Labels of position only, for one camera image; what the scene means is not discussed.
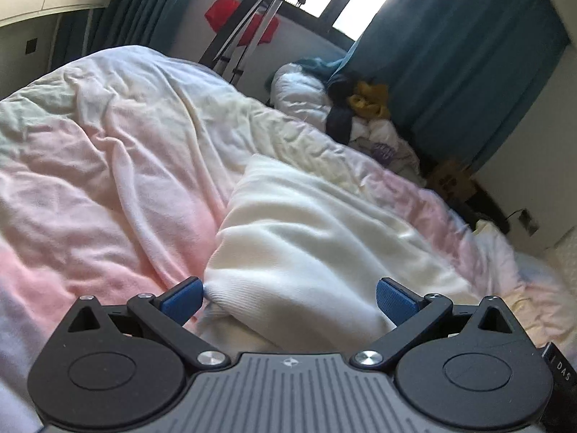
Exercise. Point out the cream textured pillow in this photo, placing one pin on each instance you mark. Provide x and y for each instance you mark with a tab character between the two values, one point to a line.
565	261

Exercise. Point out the brown cardboard box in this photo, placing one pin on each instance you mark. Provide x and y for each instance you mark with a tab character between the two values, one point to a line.
450	182

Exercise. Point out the white shirt with purple print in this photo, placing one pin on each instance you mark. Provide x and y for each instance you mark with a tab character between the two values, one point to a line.
387	151

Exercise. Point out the red cloth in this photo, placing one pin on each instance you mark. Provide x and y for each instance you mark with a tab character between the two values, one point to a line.
221	16

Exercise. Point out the large teal curtain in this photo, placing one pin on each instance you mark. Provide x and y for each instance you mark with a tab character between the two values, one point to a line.
460	63

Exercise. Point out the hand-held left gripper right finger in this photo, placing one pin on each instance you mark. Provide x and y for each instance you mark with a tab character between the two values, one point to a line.
399	302

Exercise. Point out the black wall switch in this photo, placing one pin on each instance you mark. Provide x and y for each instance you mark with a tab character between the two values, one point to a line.
31	46

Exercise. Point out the pile of clothes and duvet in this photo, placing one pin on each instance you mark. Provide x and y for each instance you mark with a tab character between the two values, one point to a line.
302	94

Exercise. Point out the dark navy cloth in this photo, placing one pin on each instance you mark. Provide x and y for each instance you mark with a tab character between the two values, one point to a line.
340	121

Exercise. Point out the black bag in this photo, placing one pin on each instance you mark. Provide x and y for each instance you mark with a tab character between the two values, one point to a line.
487	207

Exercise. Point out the wall socket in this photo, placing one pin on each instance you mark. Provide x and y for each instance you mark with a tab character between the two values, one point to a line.
527	221

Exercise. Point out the narrow teal curtain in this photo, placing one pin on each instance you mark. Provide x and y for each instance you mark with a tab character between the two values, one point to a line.
135	9

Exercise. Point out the white pants with black band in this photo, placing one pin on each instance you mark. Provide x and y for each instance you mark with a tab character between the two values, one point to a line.
315	243

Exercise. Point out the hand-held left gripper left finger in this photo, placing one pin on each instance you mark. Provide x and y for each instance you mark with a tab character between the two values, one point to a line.
182	300

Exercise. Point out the yellow cloth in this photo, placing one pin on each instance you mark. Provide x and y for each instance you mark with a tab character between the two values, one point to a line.
369	99

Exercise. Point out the white desk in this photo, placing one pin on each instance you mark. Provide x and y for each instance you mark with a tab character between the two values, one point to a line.
27	0

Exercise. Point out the pastel pink white blanket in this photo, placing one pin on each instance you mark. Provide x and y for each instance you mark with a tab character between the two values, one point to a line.
90	167

